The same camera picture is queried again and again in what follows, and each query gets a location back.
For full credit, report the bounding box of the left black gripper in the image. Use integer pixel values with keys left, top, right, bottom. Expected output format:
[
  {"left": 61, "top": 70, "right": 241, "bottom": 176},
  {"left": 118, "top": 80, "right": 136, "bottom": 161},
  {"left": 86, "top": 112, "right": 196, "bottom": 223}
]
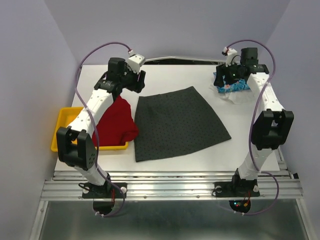
[{"left": 120, "top": 63, "right": 146, "bottom": 94}]

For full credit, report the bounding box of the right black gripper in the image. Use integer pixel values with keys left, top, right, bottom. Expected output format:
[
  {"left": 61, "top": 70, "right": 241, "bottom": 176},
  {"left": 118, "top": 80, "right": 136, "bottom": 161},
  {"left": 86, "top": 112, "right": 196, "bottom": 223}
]
[{"left": 212, "top": 59, "right": 244, "bottom": 88}]

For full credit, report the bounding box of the red skirt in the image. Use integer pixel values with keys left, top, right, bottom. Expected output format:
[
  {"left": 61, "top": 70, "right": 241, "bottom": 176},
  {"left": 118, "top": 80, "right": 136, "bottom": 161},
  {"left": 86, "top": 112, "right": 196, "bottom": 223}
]
[{"left": 92, "top": 96, "right": 139, "bottom": 147}]

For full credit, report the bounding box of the dark grey dotted skirt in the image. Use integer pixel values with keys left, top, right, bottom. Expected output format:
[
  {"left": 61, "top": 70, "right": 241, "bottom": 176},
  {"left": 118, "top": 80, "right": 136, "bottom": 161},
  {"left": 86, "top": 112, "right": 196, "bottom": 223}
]
[{"left": 134, "top": 86, "right": 232, "bottom": 163}]

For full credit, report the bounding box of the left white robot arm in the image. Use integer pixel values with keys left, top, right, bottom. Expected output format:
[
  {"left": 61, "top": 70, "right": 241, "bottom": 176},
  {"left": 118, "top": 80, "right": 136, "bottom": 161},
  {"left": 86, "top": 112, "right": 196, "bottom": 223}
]
[{"left": 56, "top": 54, "right": 146, "bottom": 197}]

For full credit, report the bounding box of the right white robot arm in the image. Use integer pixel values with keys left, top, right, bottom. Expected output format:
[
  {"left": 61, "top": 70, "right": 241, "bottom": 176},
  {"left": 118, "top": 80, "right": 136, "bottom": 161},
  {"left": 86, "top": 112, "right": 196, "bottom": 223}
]
[{"left": 213, "top": 47, "right": 294, "bottom": 198}]

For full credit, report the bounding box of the blue floral skirt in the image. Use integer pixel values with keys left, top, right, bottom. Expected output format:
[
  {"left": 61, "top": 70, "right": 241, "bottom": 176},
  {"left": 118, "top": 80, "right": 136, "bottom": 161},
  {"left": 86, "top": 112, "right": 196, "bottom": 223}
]
[{"left": 214, "top": 75, "right": 250, "bottom": 94}]

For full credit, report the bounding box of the white paper sheet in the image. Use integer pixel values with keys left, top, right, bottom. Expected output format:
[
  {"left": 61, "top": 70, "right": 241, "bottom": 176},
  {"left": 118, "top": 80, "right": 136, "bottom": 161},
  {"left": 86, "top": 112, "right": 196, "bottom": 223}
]
[{"left": 209, "top": 85, "right": 257, "bottom": 105}]

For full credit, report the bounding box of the yellow plastic tray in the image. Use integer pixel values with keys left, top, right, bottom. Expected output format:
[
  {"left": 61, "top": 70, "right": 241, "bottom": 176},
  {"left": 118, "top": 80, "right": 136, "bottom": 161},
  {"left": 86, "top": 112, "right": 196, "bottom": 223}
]
[{"left": 50, "top": 107, "right": 129, "bottom": 153}]

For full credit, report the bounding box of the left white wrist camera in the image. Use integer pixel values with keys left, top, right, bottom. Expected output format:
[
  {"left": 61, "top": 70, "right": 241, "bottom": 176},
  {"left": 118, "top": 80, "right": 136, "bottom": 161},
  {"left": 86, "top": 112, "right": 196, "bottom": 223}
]
[{"left": 126, "top": 51, "right": 146, "bottom": 74}]

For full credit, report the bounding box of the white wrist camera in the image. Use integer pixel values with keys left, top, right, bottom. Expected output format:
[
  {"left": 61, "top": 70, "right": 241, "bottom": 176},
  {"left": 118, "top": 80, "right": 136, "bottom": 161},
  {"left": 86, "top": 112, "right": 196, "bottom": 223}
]
[
  {"left": 126, "top": 51, "right": 146, "bottom": 74},
  {"left": 222, "top": 46, "right": 238, "bottom": 67}
]

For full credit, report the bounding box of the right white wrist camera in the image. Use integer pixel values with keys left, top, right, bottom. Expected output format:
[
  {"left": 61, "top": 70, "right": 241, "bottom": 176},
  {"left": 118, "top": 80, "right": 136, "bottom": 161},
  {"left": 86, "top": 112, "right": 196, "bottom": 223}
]
[{"left": 222, "top": 46, "right": 238, "bottom": 67}]

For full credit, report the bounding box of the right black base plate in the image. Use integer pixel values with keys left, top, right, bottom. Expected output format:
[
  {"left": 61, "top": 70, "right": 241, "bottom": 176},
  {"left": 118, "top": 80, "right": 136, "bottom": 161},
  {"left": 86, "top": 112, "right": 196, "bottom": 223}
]
[{"left": 212, "top": 180, "right": 260, "bottom": 214}]

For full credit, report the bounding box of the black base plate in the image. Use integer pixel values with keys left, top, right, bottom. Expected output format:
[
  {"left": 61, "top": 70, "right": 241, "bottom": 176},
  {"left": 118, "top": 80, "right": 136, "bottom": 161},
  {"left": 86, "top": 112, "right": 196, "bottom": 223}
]
[
  {"left": 78, "top": 182, "right": 128, "bottom": 217},
  {"left": 212, "top": 180, "right": 260, "bottom": 214}
]

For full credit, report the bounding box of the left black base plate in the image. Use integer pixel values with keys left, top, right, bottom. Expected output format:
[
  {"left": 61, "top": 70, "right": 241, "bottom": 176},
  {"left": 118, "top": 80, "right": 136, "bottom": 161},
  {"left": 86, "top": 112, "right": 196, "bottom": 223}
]
[{"left": 78, "top": 182, "right": 128, "bottom": 217}]

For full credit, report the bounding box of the aluminium mounting rail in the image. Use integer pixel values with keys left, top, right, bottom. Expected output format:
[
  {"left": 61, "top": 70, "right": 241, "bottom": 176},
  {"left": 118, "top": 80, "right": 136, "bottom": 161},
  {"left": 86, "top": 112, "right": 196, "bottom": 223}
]
[{"left": 40, "top": 169, "right": 303, "bottom": 202}]

